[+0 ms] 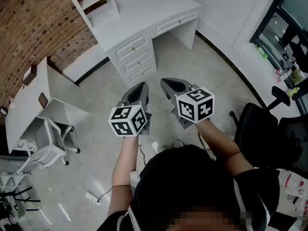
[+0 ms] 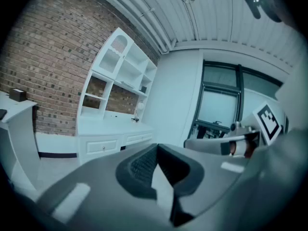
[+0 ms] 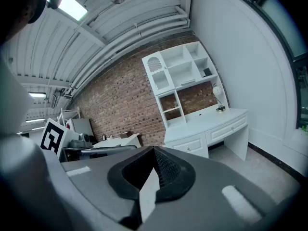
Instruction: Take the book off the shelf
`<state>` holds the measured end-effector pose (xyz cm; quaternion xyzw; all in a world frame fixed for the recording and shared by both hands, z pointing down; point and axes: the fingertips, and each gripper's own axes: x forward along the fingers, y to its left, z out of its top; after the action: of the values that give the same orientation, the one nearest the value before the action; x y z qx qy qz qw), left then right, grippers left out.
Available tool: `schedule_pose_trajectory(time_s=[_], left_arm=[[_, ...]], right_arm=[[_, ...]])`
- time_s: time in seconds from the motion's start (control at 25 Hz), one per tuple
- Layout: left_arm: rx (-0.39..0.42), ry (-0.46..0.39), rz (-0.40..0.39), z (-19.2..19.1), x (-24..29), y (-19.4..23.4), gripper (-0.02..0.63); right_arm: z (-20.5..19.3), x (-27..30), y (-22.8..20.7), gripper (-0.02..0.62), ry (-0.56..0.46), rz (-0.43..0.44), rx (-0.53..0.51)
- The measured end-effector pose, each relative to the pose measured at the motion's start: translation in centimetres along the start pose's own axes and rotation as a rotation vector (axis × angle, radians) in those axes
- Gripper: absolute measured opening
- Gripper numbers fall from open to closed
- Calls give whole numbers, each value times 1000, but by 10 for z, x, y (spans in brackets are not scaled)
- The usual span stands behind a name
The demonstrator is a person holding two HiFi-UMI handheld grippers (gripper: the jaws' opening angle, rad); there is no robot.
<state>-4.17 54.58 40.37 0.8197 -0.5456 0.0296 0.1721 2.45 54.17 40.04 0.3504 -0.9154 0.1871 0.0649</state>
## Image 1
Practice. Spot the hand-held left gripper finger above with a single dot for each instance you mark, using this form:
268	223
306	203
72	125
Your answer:
146	95
125	97

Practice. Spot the white power strip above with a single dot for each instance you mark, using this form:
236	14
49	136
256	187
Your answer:
92	197

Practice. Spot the black office chair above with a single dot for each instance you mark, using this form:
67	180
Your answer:
255	133

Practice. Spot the yellow bottle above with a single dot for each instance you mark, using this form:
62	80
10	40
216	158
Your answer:
292	92

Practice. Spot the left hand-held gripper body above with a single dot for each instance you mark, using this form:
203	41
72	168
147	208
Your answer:
120	126

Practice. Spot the red label bottle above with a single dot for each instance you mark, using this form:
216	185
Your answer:
279	72

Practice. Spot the person's right forearm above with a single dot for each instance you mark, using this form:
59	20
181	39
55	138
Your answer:
216	143

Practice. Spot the white mesh chair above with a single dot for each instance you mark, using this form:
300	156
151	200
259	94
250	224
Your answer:
48	138

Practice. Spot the clear plastic bag red print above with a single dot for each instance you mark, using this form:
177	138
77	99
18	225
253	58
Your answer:
293	186

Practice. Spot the brown flat tablet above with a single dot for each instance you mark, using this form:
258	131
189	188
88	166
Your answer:
43	100

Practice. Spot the person's black clothing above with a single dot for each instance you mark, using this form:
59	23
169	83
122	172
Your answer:
187	182

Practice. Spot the white side table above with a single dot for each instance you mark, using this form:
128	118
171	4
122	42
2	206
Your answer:
29	109

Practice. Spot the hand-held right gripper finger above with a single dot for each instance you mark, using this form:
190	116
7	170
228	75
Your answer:
165	91
184	81

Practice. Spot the person's left forearm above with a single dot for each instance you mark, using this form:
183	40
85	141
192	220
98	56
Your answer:
125	160

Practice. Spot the brown box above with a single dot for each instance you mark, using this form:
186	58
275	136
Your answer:
29	75

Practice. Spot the green bottle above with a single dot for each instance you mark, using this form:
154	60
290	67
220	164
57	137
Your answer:
261	52

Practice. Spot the person's face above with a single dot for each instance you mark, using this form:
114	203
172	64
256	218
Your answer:
209	219

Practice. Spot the wide white desk drawer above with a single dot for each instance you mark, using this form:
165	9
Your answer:
173	23

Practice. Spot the white desk with drawers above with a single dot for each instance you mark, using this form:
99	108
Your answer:
144	8

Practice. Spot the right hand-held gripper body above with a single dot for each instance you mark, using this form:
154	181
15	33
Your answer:
190	109

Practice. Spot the black framed glass window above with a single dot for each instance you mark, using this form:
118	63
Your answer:
288	20

